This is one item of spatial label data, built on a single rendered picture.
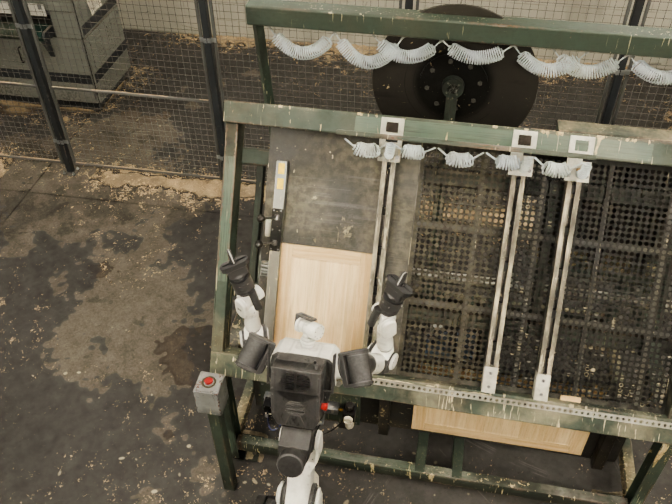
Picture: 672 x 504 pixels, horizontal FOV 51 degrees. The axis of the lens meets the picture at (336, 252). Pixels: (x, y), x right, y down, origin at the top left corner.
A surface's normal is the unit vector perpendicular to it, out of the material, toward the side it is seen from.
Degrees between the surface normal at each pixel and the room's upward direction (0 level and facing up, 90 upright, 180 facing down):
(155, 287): 0
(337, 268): 58
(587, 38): 90
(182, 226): 0
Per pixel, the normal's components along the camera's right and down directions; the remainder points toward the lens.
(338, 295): -0.16, 0.17
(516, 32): -0.19, 0.67
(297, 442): -0.07, -0.43
